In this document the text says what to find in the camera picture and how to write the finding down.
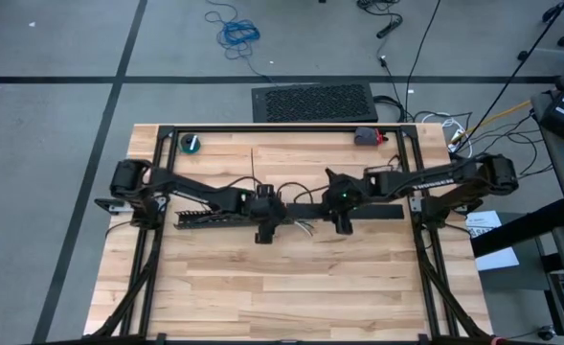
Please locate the grey red tool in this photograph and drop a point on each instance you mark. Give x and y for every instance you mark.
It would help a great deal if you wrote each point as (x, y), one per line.
(367, 136)

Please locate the black labelled electronics box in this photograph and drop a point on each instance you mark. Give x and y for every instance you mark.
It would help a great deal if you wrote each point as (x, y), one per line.
(561, 117)

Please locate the green tape roll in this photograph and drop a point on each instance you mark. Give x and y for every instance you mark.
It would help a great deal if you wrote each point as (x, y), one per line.
(189, 144)

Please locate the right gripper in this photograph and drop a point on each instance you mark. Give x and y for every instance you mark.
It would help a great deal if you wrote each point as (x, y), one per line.
(344, 199)

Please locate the black desk leg beam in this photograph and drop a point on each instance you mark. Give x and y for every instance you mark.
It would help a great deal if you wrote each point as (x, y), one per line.
(525, 227)

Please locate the white printed paper sheet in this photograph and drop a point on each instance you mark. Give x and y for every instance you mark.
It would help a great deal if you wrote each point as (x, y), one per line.
(497, 259)

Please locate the grey office chair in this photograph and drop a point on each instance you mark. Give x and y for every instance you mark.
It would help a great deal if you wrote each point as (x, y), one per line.
(563, 41)

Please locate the black caster wheel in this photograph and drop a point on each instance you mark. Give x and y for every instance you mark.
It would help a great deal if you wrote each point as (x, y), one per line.
(546, 333)

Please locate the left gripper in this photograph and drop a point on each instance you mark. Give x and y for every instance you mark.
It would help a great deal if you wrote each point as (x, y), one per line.
(264, 211)

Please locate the black perforated floor mat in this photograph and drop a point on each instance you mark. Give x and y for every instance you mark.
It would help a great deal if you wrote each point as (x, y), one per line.
(315, 103)

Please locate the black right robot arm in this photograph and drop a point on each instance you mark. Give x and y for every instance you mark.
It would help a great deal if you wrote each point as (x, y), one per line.
(430, 181)

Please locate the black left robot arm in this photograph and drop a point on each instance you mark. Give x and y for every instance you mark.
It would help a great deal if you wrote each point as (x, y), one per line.
(190, 189)

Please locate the black aluminium table frame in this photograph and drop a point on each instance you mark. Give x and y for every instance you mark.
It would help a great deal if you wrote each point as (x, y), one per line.
(286, 129)

